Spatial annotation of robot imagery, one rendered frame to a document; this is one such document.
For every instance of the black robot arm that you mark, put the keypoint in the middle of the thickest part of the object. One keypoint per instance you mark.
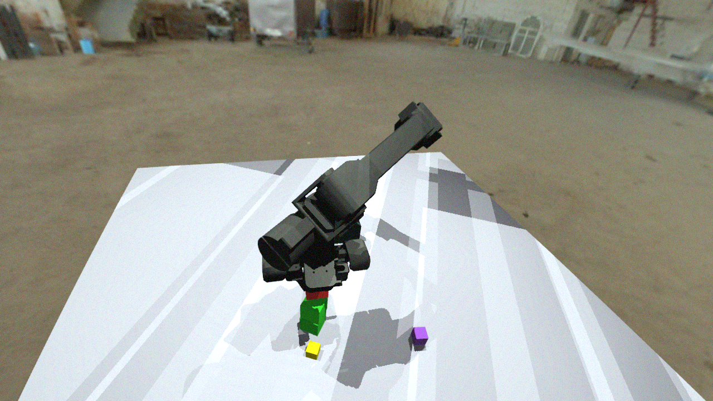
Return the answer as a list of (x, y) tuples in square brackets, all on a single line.
[(342, 194)]

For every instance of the yellow cube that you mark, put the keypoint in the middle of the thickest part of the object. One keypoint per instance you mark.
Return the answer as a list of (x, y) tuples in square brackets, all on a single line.
[(312, 350)]

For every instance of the green block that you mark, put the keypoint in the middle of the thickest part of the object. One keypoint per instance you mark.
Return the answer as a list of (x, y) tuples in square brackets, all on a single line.
[(311, 327), (313, 310)]

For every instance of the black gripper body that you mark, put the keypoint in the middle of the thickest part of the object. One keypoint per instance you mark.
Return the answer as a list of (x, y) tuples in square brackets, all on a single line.
[(353, 251)]

